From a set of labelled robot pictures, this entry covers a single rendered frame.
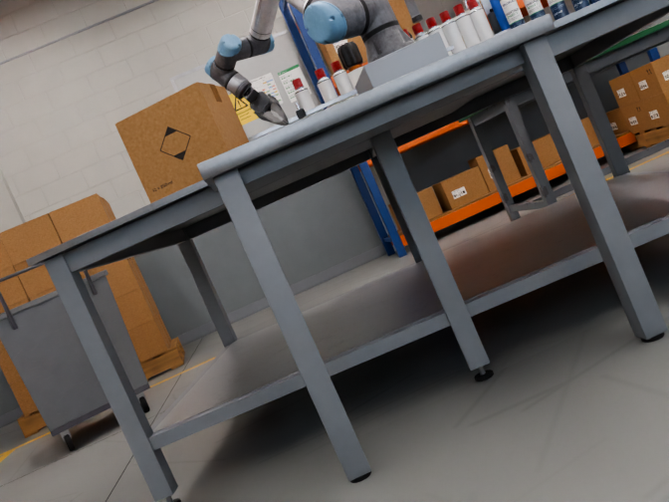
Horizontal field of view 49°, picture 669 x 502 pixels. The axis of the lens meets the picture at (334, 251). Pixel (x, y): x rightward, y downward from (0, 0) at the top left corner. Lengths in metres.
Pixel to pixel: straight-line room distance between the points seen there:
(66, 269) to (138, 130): 0.47
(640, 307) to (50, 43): 6.10
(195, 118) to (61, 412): 2.25
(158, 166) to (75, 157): 4.87
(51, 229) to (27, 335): 1.68
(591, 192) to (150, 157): 1.28
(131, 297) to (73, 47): 2.71
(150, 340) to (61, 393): 1.57
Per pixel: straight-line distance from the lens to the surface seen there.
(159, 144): 2.34
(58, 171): 7.21
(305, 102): 2.68
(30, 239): 5.68
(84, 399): 4.16
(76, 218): 5.64
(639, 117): 6.74
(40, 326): 4.11
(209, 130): 2.28
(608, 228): 1.91
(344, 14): 2.14
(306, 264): 6.96
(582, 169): 1.89
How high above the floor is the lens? 0.62
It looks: 3 degrees down
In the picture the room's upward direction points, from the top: 24 degrees counter-clockwise
